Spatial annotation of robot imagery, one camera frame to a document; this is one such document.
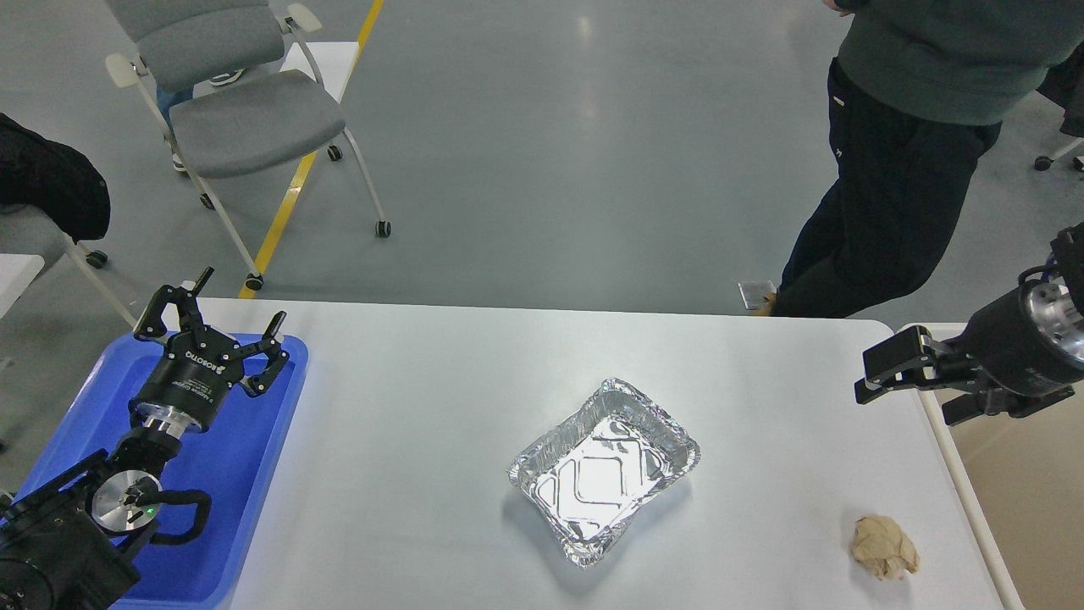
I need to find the beige waste bin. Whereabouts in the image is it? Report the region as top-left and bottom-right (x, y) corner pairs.
(898, 322), (1084, 610)

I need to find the white side table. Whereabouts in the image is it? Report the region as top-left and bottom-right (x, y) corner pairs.
(0, 254), (44, 317)

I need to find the grey office chair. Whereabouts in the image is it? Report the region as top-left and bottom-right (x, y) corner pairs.
(106, 1), (367, 291)

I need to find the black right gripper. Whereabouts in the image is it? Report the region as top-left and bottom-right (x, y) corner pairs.
(853, 280), (1083, 426)

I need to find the aluminium foil tray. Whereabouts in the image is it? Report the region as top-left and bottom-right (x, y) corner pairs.
(506, 378), (701, 570)

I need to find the blue plastic tray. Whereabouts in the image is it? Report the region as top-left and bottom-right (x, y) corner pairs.
(20, 335), (309, 609)

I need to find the crumpled brown paper ball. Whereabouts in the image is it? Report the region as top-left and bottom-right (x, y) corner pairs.
(850, 514), (921, 580)

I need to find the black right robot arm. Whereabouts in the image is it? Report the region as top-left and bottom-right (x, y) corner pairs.
(853, 225), (1083, 426)

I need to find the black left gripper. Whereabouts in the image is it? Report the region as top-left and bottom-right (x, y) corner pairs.
(128, 267), (291, 434)

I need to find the right edge chair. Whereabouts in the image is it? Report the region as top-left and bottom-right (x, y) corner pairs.
(1033, 43), (1083, 171)

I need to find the black jacket on chair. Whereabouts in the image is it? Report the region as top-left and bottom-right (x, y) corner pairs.
(1, 114), (111, 241)

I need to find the left edge grey chair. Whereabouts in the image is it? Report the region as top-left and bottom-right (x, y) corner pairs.
(1, 204), (136, 329)

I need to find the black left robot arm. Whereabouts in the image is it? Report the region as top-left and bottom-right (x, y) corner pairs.
(3, 268), (291, 609)

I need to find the person in green sweater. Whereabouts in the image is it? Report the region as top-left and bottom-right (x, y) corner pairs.
(763, 1), (1083, 317)

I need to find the left floor socket plate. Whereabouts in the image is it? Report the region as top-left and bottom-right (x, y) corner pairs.
(737, 280), (777, 312)

